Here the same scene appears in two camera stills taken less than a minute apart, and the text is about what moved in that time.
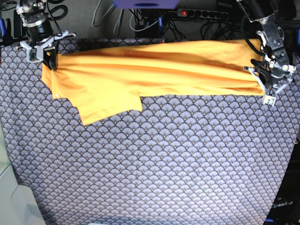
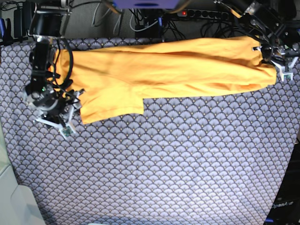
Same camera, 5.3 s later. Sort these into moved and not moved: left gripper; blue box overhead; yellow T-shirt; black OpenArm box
Moved: left gripper
Not moved: yellow T-shirt; blue box overhead; black OpenArm box
